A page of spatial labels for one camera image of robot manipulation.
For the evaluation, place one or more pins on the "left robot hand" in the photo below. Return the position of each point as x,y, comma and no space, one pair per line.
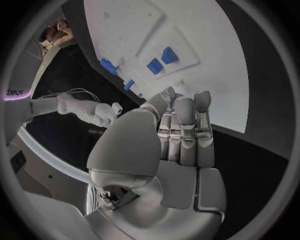
131,142

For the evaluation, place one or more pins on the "blue wedge block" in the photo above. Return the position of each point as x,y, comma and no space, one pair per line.
169,55

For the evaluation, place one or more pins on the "blue long plug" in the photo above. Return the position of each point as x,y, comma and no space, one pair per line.
108,65

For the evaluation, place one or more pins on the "blue short peg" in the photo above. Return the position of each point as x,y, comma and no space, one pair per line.
129,85

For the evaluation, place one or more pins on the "white task board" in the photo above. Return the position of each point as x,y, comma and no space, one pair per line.
192,28

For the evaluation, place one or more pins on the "person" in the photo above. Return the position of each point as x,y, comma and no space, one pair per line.
58,30

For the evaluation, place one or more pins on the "blue square block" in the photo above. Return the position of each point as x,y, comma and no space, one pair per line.
154,66

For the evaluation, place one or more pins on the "blue small peg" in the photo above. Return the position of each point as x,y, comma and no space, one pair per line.
140,95

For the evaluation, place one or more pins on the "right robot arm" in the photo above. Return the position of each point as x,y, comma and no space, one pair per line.
79,108

